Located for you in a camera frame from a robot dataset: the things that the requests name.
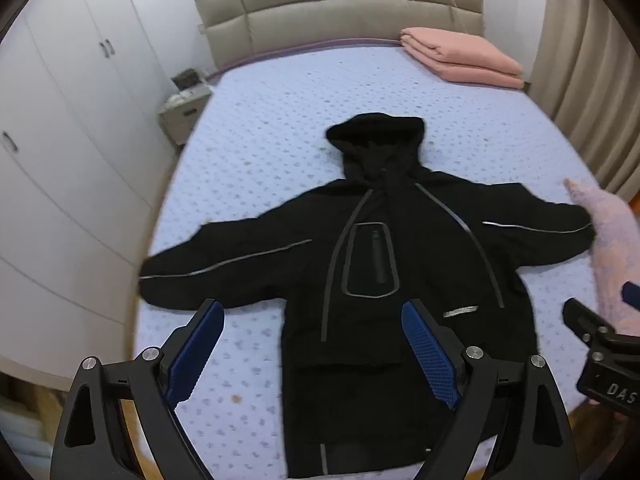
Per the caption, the beige curtain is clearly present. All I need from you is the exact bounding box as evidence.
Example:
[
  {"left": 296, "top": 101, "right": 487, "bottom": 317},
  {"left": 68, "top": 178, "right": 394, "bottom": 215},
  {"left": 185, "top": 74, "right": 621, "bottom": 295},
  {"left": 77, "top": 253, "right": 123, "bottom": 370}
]
[{"left": 530, "top": 0, "right": 640, "bottom": 201}]

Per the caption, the white wardrobe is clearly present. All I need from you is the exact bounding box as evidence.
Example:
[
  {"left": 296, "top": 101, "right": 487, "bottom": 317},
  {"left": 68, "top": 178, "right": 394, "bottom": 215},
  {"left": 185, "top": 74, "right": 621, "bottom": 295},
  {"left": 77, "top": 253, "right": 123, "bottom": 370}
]
[{"left": 0, "top": 0, "right": 211, "bottom": 381}]

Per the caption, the beige padded headboard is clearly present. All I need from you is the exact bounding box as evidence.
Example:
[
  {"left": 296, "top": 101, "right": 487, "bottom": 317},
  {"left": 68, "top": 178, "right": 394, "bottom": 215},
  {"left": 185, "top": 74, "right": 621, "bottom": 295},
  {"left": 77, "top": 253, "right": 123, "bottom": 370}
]
[{"left": 192, "top": 0, "right": 487, "bottom": 73}]

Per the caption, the bed with floral quilted sheet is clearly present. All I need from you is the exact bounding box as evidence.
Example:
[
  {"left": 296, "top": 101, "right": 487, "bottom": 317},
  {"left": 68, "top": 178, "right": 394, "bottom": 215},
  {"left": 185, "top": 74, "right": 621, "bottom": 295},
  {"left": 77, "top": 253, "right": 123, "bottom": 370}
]
[{"left": 132, "top": 42, "right": 608, "bottom": 480}]

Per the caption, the person's right forearm pink sleeve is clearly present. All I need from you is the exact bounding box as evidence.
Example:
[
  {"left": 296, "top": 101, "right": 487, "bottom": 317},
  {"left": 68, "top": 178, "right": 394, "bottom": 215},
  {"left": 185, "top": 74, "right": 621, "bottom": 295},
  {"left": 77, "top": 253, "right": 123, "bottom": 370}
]
[{"left": 564, "top": 177, "right": 640, "bottom": 336}]

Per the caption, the pink folded blanket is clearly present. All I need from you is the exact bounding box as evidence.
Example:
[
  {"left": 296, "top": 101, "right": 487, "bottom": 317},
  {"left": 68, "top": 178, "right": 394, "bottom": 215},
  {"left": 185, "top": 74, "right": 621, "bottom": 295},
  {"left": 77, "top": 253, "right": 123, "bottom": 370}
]
[{"left": 399, "top": 26, "right": 526, "bottom": 90}]

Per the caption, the black hooded jacket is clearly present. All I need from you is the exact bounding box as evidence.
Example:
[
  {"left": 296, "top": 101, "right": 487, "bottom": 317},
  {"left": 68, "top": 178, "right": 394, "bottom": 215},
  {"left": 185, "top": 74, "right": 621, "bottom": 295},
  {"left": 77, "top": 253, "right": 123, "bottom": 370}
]
[{"left": 137, "top": 114, "right": 596, "bottom": 480}]

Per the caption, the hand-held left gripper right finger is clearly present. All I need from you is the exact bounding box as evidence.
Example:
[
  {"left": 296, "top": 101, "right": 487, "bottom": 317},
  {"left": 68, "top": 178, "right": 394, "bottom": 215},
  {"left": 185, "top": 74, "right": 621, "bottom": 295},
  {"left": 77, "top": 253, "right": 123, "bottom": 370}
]
[{"left": 401, "top": 299, "right": 581, "bottom": 480}]

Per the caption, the grey nightstand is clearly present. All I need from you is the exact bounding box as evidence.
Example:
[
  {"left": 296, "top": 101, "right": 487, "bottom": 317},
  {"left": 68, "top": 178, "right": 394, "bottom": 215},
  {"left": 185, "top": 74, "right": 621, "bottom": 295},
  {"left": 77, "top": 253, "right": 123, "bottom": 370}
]
[{"left": 159, "top": 87, "right": 213, "bottom": 147}]

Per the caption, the small grey box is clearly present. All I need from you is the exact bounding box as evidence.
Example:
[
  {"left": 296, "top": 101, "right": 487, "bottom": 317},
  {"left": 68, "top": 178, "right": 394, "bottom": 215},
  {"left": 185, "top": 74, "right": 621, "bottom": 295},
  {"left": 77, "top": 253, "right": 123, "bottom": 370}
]
[{"left": 170, "top": 67, "right": 208, "bottom": 92}]

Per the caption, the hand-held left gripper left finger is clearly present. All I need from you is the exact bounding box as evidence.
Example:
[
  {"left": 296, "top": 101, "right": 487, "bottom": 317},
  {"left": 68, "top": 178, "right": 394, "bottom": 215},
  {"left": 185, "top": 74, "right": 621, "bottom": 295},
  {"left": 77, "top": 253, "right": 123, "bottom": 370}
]
[{"left": 50, "top": 299, "right": 226, "bottom": 480}]

